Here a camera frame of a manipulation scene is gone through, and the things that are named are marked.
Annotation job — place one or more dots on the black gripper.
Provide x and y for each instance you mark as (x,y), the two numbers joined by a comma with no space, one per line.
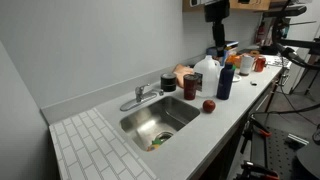
(216,11)

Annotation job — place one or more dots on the chrome sink tap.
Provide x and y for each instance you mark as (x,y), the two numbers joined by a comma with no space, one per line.
(143,97)

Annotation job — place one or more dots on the blue box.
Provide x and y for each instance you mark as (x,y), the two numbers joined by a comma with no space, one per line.
(213,51)

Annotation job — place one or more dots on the orange container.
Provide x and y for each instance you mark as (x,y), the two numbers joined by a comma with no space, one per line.
(232,60)

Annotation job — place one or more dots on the red fire extinguisher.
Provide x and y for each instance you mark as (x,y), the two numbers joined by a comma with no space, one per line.
(260,33)

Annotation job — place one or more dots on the white mug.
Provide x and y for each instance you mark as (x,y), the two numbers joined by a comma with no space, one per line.
(246,65)

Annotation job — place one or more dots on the translucent plastic jug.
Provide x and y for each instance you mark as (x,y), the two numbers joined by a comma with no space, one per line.
(209,75)

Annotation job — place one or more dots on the small white plate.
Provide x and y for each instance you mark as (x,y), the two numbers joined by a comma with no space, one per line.
(237,78)

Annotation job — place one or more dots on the dark blue bottle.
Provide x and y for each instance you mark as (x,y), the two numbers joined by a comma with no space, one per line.
(225,81)

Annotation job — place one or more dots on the red mug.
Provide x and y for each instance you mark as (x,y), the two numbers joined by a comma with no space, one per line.
(259,64)

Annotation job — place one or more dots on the peach cloth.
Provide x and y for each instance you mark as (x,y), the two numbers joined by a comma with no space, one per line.
(181,71)

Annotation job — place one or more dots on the small black lid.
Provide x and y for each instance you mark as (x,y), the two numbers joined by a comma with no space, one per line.
(253,83)

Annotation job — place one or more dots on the dark red tumbler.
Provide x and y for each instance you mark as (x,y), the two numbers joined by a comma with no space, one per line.
(190,87)

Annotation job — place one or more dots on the black cylindrical container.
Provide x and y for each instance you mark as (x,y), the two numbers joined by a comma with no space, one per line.
(168,82)

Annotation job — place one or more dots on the black overhead stand head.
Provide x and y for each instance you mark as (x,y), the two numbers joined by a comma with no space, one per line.
(286,11)

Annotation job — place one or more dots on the red apple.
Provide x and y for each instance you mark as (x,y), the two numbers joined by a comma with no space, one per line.
(209,106)

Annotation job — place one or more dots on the black horizontal stand rod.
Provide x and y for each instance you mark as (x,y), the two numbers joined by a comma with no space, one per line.
(300,43)

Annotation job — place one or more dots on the stainless steel sink basin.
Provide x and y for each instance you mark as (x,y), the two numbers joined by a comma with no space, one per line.
(166,113)

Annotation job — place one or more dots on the orange black clamp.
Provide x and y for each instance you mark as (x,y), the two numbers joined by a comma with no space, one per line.
(260,170)
(261,131)

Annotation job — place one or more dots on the round sink drain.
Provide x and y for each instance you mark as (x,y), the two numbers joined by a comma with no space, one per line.
(164,135)

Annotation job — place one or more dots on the green yellow toy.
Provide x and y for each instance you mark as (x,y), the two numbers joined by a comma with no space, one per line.
(155,144)

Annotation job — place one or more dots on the black perforated board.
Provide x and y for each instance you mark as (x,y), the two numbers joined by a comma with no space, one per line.
(276,150)

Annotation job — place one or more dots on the silver metal bar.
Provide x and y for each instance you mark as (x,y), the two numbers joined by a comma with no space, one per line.
(298,139)

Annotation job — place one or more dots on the black round base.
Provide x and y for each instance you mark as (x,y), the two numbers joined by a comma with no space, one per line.
(310,160)

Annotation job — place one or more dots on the white tile pattern mat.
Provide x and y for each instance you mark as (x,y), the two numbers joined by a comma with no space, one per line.
(90,146)

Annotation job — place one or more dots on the wooden wall cabinet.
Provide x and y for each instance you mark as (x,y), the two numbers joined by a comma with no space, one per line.
(253,4)

